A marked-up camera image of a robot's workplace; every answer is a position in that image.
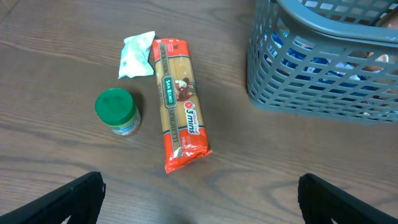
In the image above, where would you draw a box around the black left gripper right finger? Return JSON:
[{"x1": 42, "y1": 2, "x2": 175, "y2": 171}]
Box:
[{"x1": 298, "y1": 173, "x2": 397, "y2": 224}]

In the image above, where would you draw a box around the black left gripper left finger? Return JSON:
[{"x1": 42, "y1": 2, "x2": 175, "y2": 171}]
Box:
[{"x1": 1, "y1": 171, "x2": 106, "y2": 224}]

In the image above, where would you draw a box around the green lid spice jar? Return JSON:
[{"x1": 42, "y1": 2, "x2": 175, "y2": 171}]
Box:
[{"x1": 95, "y1": 88, "x2": 141, "y2": 136}]

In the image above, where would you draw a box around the orange spaghetti packet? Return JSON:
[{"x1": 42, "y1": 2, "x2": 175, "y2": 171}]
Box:
[{"x1": 152, "y1": 39, "x2": 212, "y2": 174}]

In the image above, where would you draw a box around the brown Nescafe Gold pouch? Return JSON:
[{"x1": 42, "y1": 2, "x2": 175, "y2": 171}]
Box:
[{"x1": 349, "y1": 9, "x2": 397, "y2": 116}]

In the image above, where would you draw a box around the blue Kleenex tissue pack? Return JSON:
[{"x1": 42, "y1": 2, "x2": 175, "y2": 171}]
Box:
[{"x1": 264, "y1": 32, "x2": 366, "y2": 97}]

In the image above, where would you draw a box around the grey plastic basket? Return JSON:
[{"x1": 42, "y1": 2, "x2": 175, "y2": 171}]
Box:
[{"x1": 247, "y1": 0, "x2": 397, "y2": 123}]

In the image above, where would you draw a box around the white green sachet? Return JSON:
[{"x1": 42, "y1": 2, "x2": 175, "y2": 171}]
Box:
[{"x1": 118, "y1": 31, "x2": 155, "y2": 79}]

